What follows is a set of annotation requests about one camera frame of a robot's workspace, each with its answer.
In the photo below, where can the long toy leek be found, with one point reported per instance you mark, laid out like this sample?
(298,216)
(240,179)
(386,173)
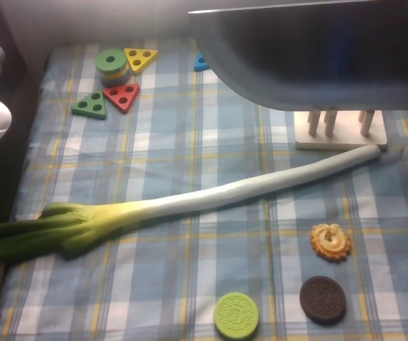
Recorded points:
(189,202)

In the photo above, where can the wooden peg base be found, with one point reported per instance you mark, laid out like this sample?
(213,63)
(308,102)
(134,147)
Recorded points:
(342,142)

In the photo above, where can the green triangle block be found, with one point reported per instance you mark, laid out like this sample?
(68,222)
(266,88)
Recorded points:
(86,114)

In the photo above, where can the red triangle block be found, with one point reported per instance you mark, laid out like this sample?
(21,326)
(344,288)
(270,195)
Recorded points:
(129,104)

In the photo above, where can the white backdrop panel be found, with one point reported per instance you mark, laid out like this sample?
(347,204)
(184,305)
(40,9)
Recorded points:
(101,21)

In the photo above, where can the yellow triangle block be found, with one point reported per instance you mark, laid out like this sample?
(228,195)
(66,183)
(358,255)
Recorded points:
(139,57)

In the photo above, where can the blue plaid tablecloth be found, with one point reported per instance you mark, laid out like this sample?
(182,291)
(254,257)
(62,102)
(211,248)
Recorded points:
(189,142)

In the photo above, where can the blue triangle block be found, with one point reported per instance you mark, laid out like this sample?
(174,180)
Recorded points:
(200,65)

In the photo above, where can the green sandwich cookie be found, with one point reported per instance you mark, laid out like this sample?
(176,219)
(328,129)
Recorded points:
(236,316)

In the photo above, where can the swirl butter cookie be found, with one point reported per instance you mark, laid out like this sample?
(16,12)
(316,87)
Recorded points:
(339,245)

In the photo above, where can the brown sandwich cookie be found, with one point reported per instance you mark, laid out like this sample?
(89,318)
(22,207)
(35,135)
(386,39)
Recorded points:
(323,298)

